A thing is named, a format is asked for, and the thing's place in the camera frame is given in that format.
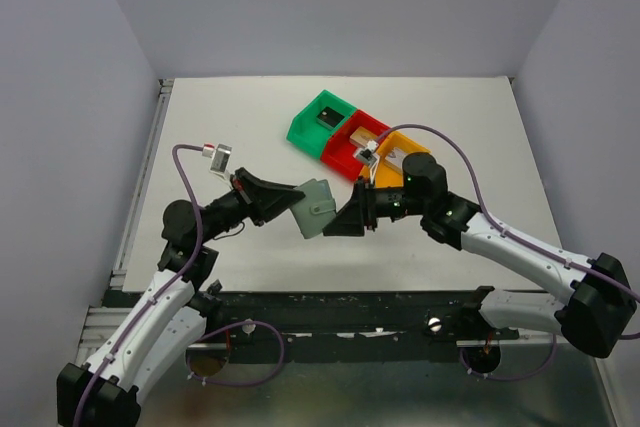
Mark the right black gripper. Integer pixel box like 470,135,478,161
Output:
323,177,427,237

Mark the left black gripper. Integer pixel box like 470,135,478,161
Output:
198,167,305,245

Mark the grey-green card holder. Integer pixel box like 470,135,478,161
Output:
290,179,336,239

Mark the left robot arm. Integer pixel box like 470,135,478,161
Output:
56,168,305,426

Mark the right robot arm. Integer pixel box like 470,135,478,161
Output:
323,152,636,358

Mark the white card in yellow bin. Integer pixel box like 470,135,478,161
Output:
383,147,407,173

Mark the tan card in red bin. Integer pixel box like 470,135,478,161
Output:
349,126,377,149

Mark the black card in green bin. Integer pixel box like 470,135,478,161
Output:
316,107,344,130

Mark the yellow plastic bin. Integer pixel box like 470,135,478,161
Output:
349,127,430,187

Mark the red plastic bin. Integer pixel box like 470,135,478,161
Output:
320,110,389,182

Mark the green plastic bin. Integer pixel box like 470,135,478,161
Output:
286,90,356,159

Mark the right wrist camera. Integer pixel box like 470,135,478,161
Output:
353,141,381,185

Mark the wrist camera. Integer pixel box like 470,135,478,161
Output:
202,144,232,180
353,141,381,185

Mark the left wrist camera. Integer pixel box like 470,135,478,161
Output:
202,144,232,180

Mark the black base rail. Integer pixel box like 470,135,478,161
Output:
102,289,551,366

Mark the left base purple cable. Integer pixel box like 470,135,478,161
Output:
187,319,286,388

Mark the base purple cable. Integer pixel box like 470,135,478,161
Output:
187,319,286,388
459,334,559,383

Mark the aluminium side rail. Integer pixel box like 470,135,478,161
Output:
79,77,175,348

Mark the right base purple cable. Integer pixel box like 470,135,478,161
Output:
459,334,559,383

